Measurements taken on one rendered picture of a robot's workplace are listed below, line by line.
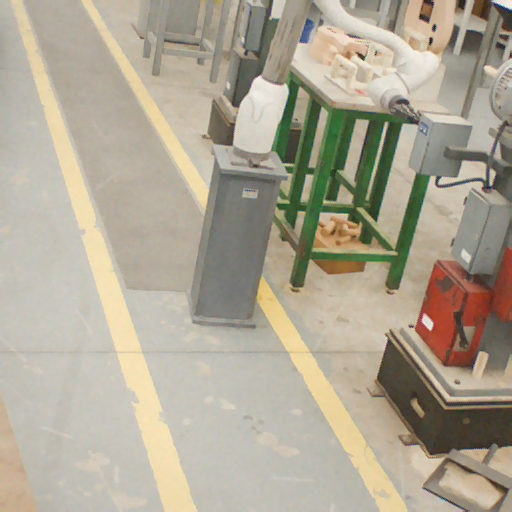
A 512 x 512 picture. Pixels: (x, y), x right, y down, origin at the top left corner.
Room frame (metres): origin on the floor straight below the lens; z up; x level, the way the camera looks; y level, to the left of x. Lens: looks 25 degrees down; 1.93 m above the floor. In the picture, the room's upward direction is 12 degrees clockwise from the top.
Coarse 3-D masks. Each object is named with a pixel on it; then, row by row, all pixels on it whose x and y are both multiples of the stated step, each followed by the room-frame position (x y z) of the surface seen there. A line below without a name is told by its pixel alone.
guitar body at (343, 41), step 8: (320, 32) 4.80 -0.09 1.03; (328, 32) 4.80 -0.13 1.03; (336, 32) 4.85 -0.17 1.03; (344, 32) 4.89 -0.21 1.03; (328, 40) 4.74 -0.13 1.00; (336, 40) 4.69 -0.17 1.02; (344, 40) 4.68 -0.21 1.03; (352, 40) 4.72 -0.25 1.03; (360, 40) 4.76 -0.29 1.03; (368, 40) 4.80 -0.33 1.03; (344, 48) 4.58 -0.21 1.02; (352, 48) 4.68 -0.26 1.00; (360, 48) 4.67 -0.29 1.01; (368, 48) 4.68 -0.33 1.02
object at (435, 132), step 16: (432, 128) 3.15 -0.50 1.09; (448, 128) 3.17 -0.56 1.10; (464, 128) 3.20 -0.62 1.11; (416, 144) 3.21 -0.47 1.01; (432, 144) 3.16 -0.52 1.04; (448, 144) 3.18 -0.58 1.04; (464, 144) 3.20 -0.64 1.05; (416, 160) 3.19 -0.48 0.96; (432, 160) 3.16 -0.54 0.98; (448, 160) 3.19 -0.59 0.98; (448, 176) 3.19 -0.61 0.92
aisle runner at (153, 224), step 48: (48, 0) 8.99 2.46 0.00; (48, 48) 7.26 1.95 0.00; (96, 48) 7.56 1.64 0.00; (96, 96) 6.26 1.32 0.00; (96, 144) 5.31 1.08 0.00; (144, 144) 5.48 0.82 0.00; (96, 192) 4.58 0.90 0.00; (144, 192) 4.72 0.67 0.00; (144, 240) 4.11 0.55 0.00; (192, 240) 4.23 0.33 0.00; (144, 288) 3.63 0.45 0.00
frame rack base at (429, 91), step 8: (392, 64) 4.35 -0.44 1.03; (440, 64) 4.23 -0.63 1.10; (440, 72) 4.21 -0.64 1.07; (432, 80) 4.20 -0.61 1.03; (440, 80) 4.22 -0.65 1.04; (424, 88) 4.19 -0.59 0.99; (432, 88) 4.20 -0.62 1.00; (416, 96) 4.17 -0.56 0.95; (424, 96) 4.19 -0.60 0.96; (432, 96) 4.21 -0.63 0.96
